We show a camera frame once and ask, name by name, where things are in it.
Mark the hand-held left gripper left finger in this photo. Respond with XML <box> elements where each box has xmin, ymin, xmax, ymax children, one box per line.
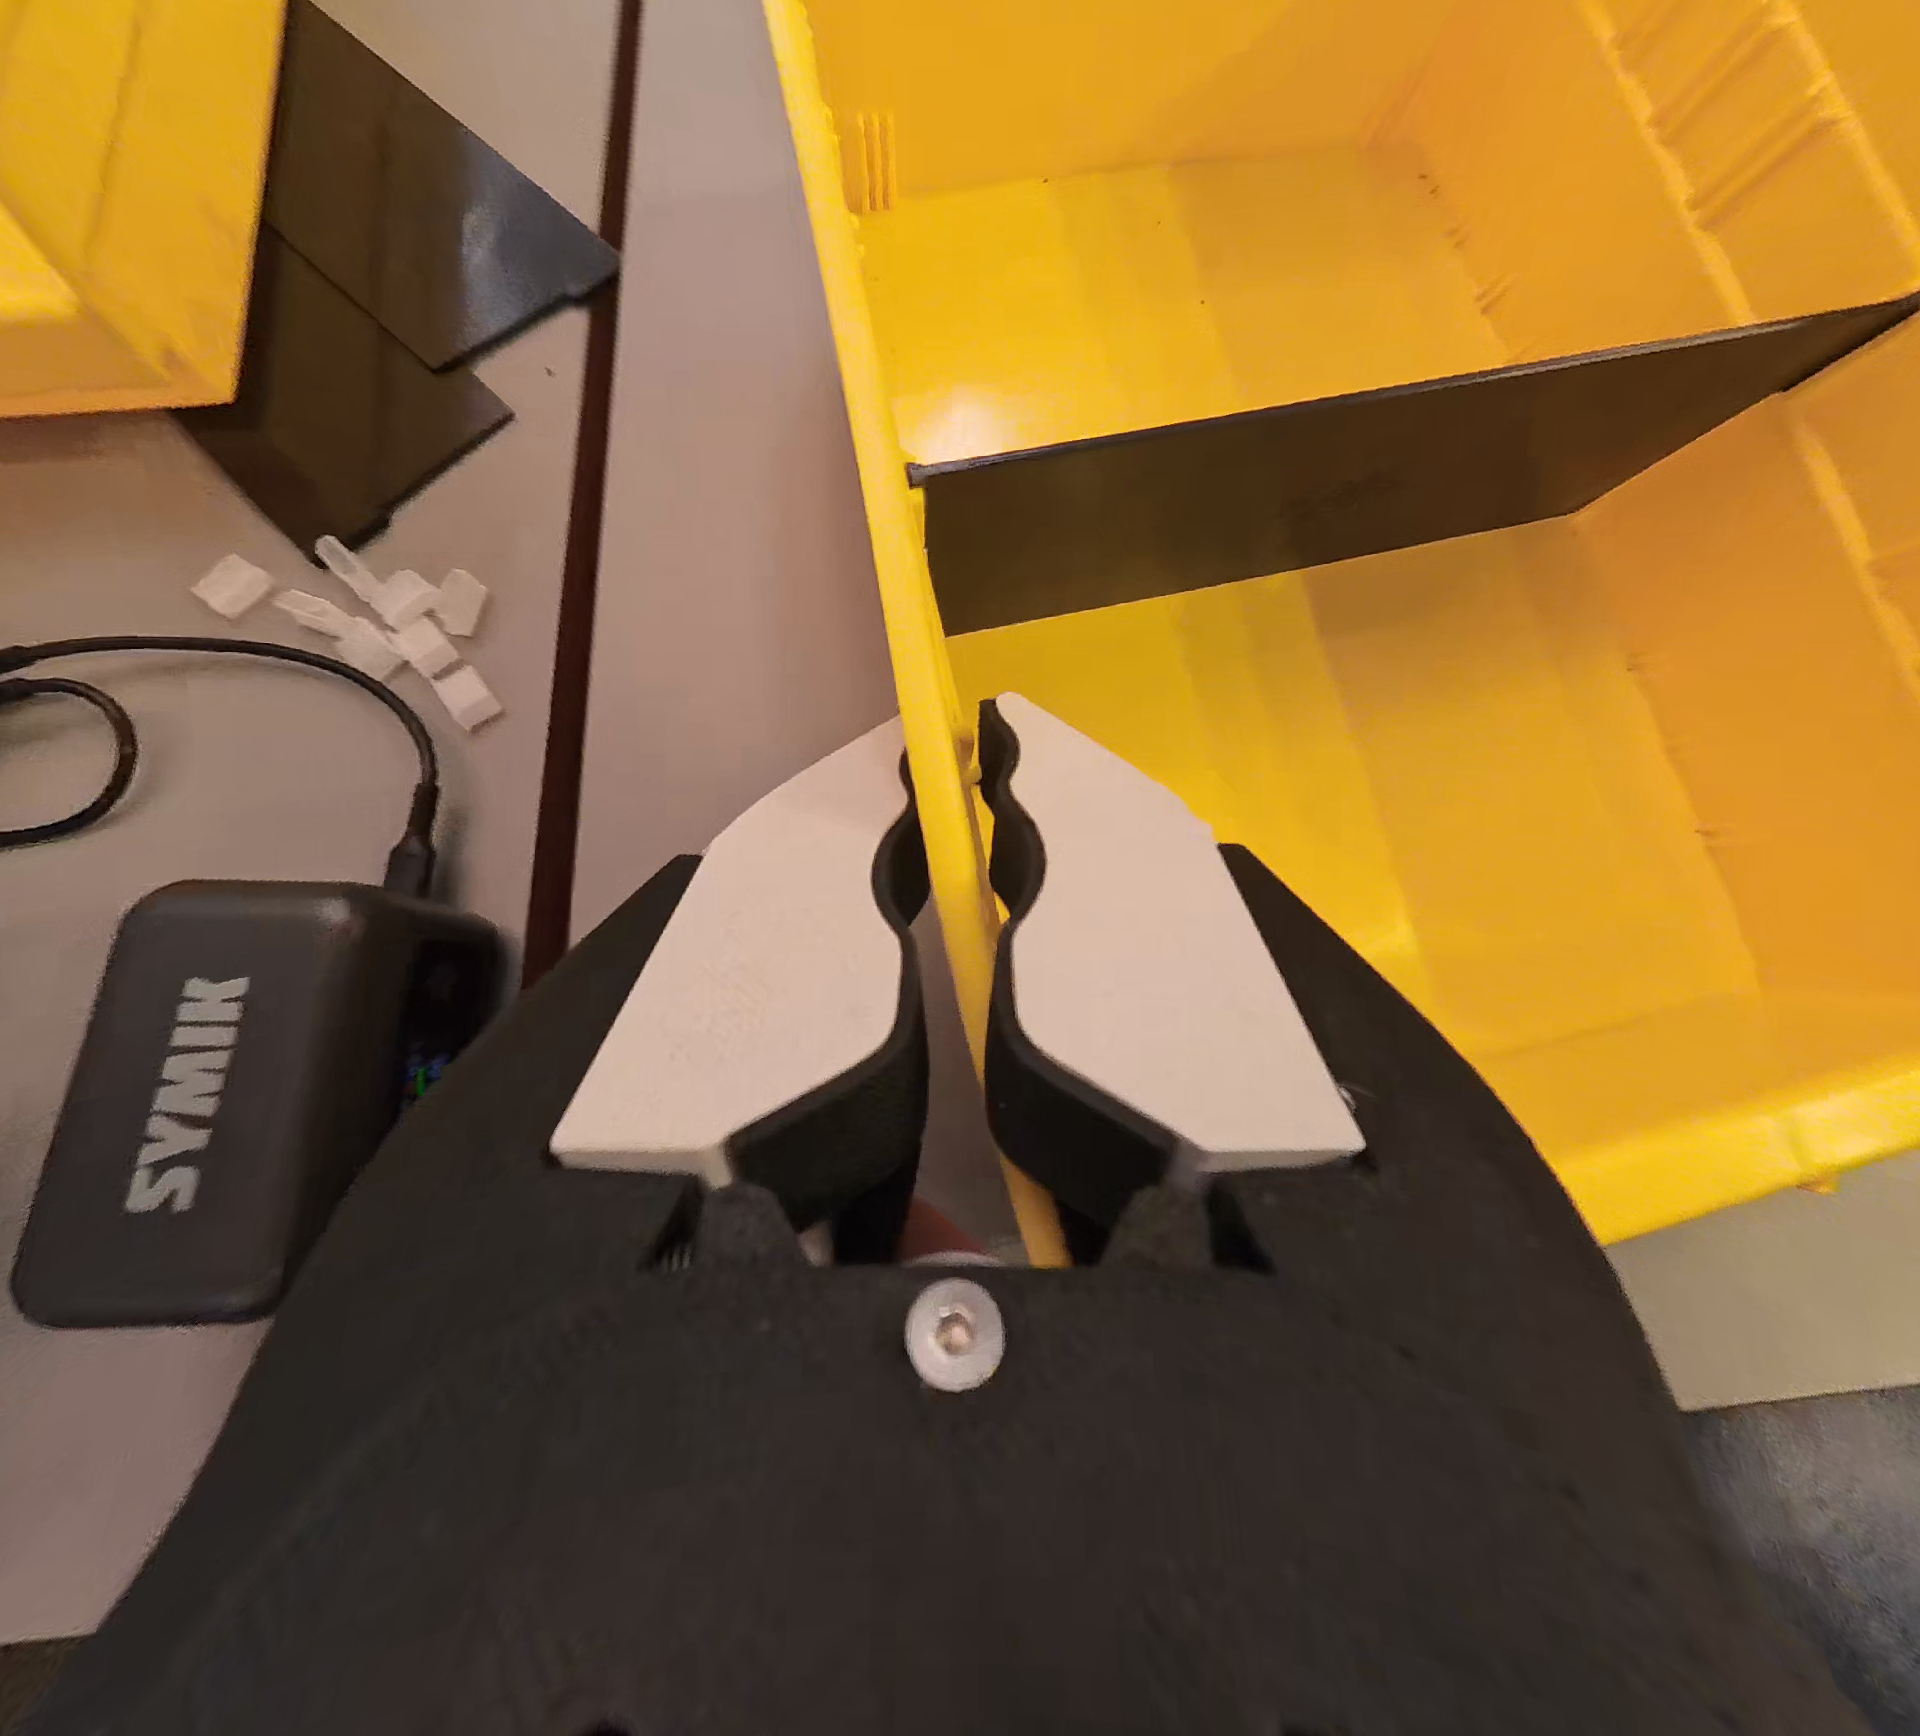
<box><xmin>549</xmin><ymin>717</ymin><xmax>933</xmax><ymax>1228</ymax></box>

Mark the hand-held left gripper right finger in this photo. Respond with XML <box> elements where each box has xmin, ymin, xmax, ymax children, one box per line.
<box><xmin>978</xmin><ymin>692</ymin><xmax>1370</xmax><ymax>1236</ymax></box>

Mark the yellow plastic bin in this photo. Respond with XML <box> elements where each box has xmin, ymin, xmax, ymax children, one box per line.
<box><xmin>720</xmin><ymin>0</ymin><xmax>1920</xmax><ymax>1274</ymax></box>
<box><xmin>0</xmin><ymin>0</ymin><xmax>306</xmax><ymax>422</ymax></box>

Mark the pile of white plastic clips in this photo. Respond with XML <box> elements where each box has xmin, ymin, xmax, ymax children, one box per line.
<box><xmin>190</xmin><ymin>536</ymin><xmax>505</xmax><ymax>732</ymax></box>

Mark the black bin divider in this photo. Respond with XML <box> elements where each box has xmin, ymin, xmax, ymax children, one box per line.
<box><xmin>905</xmin><ymin>292</ymin><xmax>1920</xmax><ymax>638</ymax></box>
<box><xmin>196</xmin><ymin>0</ymin><xmax>623</xmax><ymax>550</ymax></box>

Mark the black battery pack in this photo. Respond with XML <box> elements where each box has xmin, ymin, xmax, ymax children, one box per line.
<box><xmin>12</xmin><ymin>878</ymin><xmax>505</xmax><ymax>1330</ymax></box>

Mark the thin black power cable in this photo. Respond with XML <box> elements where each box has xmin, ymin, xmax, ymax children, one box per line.
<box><xmin>0</xmin><ymin>633</ymin><xmax>441</xmax><ymax>890</ymax></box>

